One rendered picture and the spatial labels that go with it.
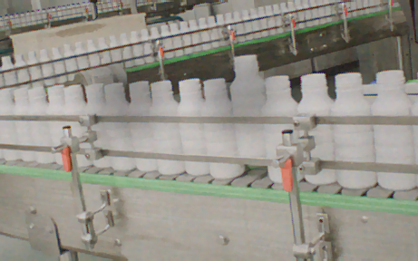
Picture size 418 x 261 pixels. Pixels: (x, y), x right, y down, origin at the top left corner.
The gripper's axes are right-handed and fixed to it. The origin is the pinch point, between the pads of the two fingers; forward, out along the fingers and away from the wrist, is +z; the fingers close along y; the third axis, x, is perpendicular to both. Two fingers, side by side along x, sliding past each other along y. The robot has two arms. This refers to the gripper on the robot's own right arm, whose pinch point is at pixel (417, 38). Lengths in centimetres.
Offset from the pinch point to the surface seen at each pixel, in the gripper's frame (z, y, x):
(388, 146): 18.8, 1.0, -15.3
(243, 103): 12.7, -21.5, -17.8
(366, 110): 13.8, -1.9, -16.2
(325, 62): -129, -296, 602
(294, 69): -113, -313, 552
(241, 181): 25.0, -23.7, -13.6
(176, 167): 23.2, -37.4, -13.7
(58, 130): 17, -67, -16
